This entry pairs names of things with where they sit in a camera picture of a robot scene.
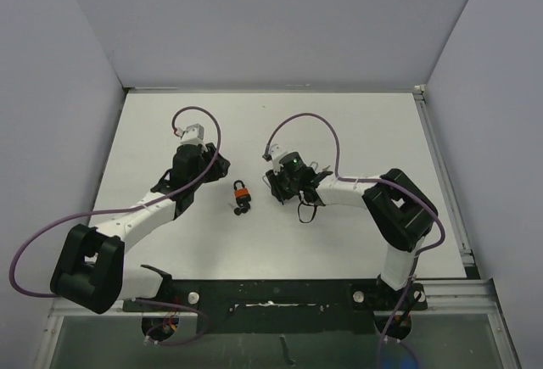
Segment aluminium frame rail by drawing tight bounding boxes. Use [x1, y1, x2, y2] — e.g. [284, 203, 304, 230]
[413, 84, 520, 368]

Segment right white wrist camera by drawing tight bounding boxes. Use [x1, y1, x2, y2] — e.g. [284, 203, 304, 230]
[262, 143, 289, 174]

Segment black head keys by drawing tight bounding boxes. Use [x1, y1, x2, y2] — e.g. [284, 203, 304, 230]
[228, 202, 250, 215]

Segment orange black padlock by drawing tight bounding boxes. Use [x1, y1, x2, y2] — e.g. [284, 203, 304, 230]
[233, 180, 251, 206]

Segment brass padlock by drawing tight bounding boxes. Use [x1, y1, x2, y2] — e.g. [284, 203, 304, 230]
[262, 173, 273, 188]

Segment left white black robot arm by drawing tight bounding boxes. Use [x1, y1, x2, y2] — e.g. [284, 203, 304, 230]
[50, 143, 231, 314]

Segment purple cable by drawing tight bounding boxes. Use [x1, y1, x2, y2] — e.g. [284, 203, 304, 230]
[265, 112, 446, 294]
[8, 106, 224, 299]

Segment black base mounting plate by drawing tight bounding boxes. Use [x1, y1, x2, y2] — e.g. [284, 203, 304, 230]
[122, 279, 428, 339]

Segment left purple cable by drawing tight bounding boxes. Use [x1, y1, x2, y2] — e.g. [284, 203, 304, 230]
[8, 106, 224, 299]

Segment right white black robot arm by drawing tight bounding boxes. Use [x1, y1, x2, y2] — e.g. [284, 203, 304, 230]
[263, 149, 438, 309]

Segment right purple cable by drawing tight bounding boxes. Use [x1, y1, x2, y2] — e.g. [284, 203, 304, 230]
[265, 112, 446, 294]

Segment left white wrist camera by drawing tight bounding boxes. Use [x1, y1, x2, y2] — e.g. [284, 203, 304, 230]
[177, 123, 204, 146]

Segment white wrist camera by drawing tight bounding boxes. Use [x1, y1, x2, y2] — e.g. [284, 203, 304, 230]
[262, 143, 289, 174]
[177, 123, 204, 146]

